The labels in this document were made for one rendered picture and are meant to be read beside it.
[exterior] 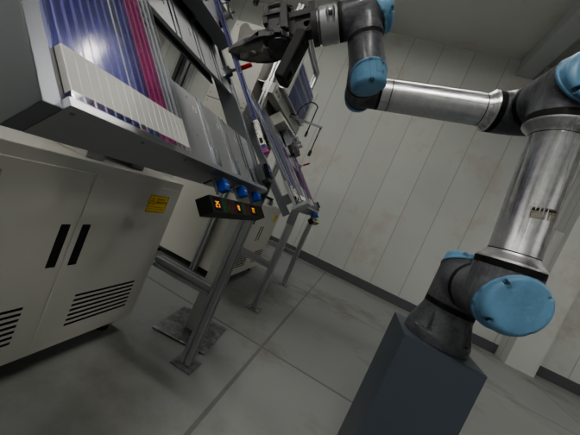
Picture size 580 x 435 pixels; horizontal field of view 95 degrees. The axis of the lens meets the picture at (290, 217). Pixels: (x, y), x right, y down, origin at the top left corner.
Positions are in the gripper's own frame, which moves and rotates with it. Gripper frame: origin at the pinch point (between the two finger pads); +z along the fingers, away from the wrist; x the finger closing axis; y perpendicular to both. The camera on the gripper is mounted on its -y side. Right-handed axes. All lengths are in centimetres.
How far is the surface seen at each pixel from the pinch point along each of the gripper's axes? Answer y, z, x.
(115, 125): -28.1, 3.6, 30.5
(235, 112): 1.3, 14.0, -30.2
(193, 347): -83, 36, -32
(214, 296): -65, 27, -32
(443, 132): 76, -151, -330
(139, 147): -28.6, 5.8, 24.3
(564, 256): -89, -250, -299
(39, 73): -25.2, 5.2, 37.6
